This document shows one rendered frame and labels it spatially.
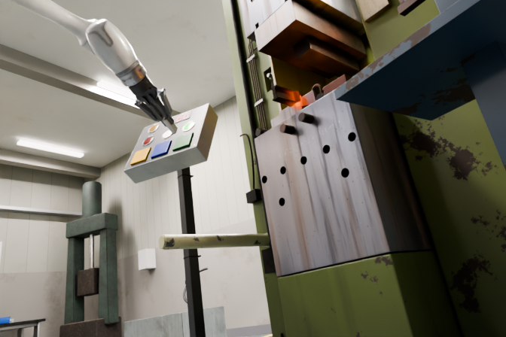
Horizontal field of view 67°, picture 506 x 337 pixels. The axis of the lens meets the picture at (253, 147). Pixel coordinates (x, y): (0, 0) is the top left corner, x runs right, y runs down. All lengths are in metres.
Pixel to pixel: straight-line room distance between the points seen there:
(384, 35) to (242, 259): 5.07
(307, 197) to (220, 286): 5.30
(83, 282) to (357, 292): 7.24
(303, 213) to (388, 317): 0.34
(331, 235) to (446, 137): 0.39
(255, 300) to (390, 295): 5.02
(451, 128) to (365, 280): 0.45
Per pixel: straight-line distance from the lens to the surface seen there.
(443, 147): 1.12
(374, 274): 0.98
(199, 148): 1.42
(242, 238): 1.38
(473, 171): 1.09
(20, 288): 8.85
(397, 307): 0.96
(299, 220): 1.11
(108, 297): 7.66
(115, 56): 1.29
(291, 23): 1.39
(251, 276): 5.95
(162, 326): 4.26
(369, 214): 0.97
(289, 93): 1.25
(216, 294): 6.40
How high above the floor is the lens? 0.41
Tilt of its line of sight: 22 degrees up
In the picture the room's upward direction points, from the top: 9 degrees counter-clockwise
